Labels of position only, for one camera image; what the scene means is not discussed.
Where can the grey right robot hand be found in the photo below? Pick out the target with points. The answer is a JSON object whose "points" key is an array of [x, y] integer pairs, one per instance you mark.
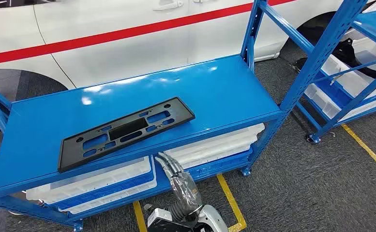
{"points": [[186, 192]]}

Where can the black plastic bracket panel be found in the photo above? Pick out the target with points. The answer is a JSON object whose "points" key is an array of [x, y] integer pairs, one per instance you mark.
{"points": [[127, 128]]}

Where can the blue metal shelf rack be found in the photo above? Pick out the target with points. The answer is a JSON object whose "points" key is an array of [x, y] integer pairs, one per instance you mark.
{"points": [[375, 25], [175, 89]]}

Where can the black curved plastic part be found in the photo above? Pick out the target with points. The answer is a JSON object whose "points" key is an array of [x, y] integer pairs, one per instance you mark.
{"points": [[346, 52]]}

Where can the white car with red stripe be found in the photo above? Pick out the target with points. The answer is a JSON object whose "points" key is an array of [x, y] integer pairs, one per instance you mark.
{"points": [[110, 64]]}

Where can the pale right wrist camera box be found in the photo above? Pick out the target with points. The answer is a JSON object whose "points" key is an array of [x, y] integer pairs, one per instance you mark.
{"points": [[162, 221]]}

